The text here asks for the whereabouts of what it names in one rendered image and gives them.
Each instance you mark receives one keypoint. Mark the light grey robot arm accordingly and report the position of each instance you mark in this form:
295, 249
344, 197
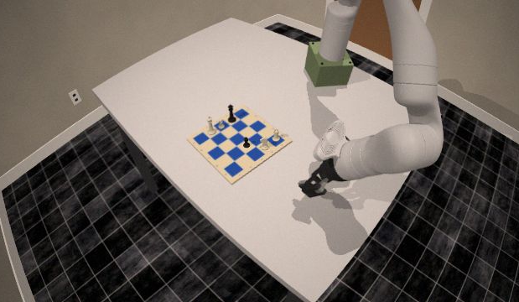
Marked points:
404, 147

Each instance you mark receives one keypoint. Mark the white chess king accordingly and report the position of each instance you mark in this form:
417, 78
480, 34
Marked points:
211, 130

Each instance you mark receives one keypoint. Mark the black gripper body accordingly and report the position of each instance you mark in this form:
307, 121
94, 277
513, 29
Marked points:
331, 174

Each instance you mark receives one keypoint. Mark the blue and cream chessboard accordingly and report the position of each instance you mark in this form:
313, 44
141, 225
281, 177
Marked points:
224, 150

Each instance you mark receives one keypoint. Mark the white rook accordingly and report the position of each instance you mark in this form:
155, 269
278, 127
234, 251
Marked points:
276, 138

